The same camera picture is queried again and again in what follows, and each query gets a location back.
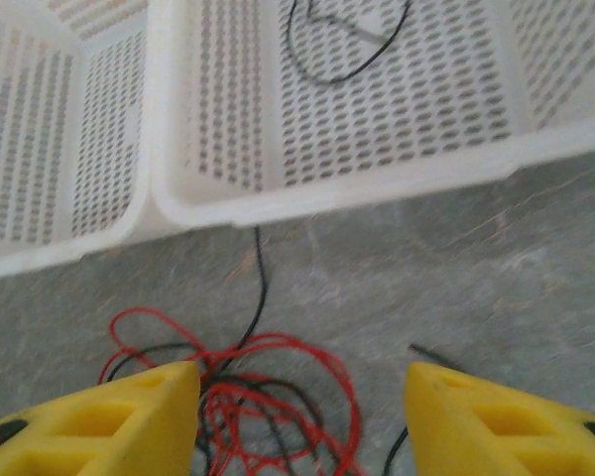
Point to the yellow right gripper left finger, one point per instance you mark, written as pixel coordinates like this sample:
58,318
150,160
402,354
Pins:
104,426

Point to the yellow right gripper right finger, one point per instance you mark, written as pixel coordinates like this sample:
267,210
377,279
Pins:
501,431

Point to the white perforated plastic basket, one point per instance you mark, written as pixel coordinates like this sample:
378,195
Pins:
327,198
114,233

